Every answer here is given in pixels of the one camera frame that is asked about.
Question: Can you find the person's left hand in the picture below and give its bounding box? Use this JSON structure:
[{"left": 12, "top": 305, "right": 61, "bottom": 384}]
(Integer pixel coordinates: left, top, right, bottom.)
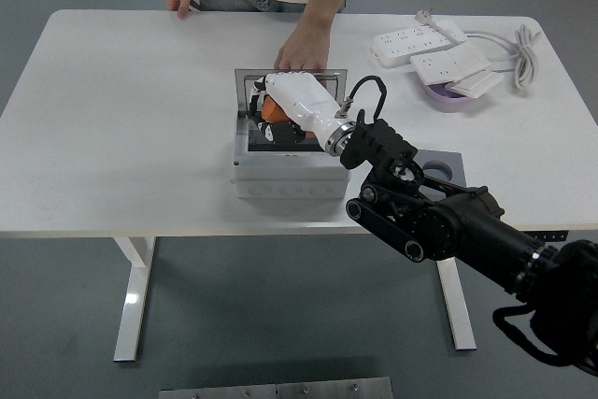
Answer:
[{"left": 274, "top": 20, "right": 334, "bottom": 76}]

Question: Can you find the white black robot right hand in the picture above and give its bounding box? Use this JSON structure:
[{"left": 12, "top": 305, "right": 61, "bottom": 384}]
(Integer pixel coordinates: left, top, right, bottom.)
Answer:
[{"left": 246, "top": 70, "right": 351, "bottom": 150}]

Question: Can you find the orange cylinder battery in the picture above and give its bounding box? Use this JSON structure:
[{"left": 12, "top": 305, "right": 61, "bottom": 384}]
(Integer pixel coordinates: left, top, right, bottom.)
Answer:
[{"left": 260, "top": 95, "right": 291, "bottom": 123}]

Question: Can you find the transparent hinged box lid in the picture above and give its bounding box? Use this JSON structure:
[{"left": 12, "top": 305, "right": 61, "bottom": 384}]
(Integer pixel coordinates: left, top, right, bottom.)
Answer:
[{"left": 233, "top": 67, "right": 349, "bottom": 116}]

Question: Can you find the long white power strip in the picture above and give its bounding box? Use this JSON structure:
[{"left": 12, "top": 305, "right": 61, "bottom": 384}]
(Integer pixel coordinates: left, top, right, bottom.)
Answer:
[{"left": 371, "top": 24, "right": 457, "bottom": 68}]

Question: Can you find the white power plug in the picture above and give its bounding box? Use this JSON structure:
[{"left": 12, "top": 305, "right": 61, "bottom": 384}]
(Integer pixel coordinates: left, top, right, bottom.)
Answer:
[{"left": 415, "top": 5, "right": 443, "bottom": 29}]

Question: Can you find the wide white power strip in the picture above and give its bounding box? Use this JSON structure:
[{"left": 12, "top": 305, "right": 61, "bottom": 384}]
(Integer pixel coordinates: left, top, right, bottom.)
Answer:
[{"left": 409, "top": 41, "right": 491, "bottom": 87}]

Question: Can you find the purple round dish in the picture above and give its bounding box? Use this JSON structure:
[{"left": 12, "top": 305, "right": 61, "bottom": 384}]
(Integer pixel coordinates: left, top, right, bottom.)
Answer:
[{"left": 417, "top": 72, "right": 490, "bottom": 113}]

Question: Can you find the narrow white power strip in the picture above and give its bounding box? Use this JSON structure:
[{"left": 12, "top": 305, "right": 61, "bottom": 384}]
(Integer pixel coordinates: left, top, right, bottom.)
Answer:
[{"left": 429, "top": 19, "right": 467, "bottom": 43}]

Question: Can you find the grey cube holder block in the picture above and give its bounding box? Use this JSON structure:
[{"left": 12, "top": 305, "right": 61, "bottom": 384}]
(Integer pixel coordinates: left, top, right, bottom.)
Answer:
[{"left": 413, "top": 150, "right": 468, "bottom": 190}]

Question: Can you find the small white socket panel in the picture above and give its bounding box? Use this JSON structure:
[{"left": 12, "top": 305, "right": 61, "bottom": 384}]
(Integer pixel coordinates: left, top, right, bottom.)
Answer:
[{"left": 450, "top": 70, "right": 505, "bottom": 100}]

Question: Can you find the white table leg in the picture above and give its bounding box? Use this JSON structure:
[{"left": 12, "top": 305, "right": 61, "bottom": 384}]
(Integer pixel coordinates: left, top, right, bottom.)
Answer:
[
  {"left": 111, "top": 235, "right": 158, "bottom": 363},
  {"left": 434, "top": 256, "right": 477, "bottom": 352}
]

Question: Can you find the black table control panel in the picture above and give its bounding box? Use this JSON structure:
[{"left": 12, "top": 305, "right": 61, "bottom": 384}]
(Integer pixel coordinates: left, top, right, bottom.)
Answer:
[{"left": 527, "top": 229, "right": 570, "bottom": 242}]

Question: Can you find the grey electrical enclosure box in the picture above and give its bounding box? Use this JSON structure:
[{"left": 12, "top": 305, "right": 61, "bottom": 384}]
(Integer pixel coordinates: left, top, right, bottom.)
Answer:
[{"left": 231, "top": 111, "right": 351, "bottom": 200}]

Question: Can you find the white power cable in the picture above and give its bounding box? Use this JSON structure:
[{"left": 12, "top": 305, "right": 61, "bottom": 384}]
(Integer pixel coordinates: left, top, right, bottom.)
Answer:
[{"left": 460, "top": 22, "right": 546, "bottom": 91}]

